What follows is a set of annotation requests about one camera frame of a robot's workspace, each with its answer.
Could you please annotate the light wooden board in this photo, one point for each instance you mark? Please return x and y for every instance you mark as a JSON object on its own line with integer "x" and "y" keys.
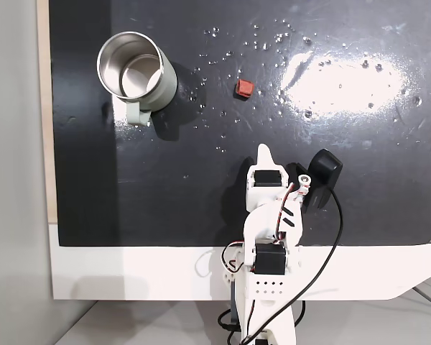
{"x": 43, "y": 108}

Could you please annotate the pale green steel mug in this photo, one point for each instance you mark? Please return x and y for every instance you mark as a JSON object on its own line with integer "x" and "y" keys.
{"x": 165, "y": 82}

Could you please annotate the black rubber table mat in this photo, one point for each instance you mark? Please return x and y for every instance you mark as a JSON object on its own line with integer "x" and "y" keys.
{"x": 165, "y": 201}

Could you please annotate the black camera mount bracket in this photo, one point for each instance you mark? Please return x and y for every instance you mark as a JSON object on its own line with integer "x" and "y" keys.
{"x": 312, "y": 201}

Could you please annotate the small red cube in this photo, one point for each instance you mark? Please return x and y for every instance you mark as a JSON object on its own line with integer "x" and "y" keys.
{"x": 245, "y": 88}

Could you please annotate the black oval camera box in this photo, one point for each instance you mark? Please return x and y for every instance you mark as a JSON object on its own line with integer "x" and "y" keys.
{"x": 325, "y": 167}

